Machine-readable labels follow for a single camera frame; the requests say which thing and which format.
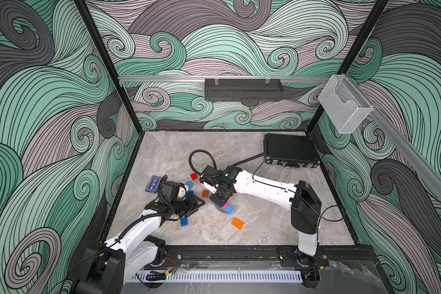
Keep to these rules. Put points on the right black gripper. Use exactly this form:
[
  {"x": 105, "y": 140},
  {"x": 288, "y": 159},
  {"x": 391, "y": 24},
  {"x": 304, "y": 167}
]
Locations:
[{"x": 218, "y": 202}]

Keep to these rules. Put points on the black frame post right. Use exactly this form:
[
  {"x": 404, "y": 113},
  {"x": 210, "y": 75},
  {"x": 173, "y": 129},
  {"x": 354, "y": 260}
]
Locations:
[{"x": 356, "y": 47}]

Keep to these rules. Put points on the black frame post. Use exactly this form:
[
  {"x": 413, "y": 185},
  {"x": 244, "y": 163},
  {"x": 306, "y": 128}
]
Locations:
[
  {"x": 91, "y": 27},
  {"x": 356, "y": 47}
]

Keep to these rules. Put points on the aluminium rail wall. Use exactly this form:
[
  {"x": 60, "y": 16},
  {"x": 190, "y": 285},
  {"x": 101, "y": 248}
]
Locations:
[
  {"x": 411, "y": 118},
  {"x": 202, "y": 78}
]

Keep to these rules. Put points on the blue card tag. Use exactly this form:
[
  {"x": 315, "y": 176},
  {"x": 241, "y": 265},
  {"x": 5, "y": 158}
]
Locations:
[{"x": 153, "y": 184}]

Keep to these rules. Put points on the white slotted cable duct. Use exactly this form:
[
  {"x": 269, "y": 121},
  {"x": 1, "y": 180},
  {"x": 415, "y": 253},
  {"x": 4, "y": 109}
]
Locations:
[{"x": 235, "y": 276}]

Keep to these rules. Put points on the black perforated wall tray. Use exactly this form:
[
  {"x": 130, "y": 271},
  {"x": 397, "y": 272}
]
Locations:
[{"x": 245, "y": 91}]

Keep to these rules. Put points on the aluminium rail right wall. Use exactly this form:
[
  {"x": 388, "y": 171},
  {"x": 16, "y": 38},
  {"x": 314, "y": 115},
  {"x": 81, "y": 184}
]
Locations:
[{"x": 411, "y": 118}]

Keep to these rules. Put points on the black case on table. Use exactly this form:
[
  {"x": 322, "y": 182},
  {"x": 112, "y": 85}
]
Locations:
[{"x": 290, "y": 151}]

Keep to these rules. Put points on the black frame post left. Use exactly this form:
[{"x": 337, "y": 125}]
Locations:
[{"x": 91, "y": 27}]

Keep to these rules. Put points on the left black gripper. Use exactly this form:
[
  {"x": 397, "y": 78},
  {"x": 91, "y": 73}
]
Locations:
[{"x": 190, "y": 204}]

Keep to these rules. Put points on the blue small lego brick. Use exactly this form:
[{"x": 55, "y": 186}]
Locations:
[{"x": 184, "y": 222}]

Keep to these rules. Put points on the light blue brick left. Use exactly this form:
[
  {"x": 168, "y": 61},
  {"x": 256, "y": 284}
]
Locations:
[{"x": 190, "y": 185}]

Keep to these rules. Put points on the aluminium rail back wall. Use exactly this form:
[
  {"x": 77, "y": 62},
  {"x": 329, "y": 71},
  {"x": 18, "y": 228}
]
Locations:
[{"x": 202, "y": 78}]

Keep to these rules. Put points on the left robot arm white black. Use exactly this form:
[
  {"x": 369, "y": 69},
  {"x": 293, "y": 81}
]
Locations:
[{"x": 107, "y": 266}]

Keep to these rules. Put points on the clear plastic wall bin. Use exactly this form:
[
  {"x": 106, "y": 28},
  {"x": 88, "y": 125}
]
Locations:
[{"x": 345, "y": 103}]

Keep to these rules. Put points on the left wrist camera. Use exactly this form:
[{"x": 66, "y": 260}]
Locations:
[{"x": 171, "y": 191}]

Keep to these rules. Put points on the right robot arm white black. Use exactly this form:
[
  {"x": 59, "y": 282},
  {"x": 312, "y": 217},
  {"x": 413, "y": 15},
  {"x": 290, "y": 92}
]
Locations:
[{"x": 300, "y": 200}]

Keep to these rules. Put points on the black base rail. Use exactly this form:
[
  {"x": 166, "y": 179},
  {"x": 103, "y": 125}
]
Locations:
[{"x": 287, "y": 256}]

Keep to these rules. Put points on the orange lego brick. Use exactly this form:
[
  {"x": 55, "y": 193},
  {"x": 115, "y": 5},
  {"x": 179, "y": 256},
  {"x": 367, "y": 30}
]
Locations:
[{"x": 239, "y": 224}]

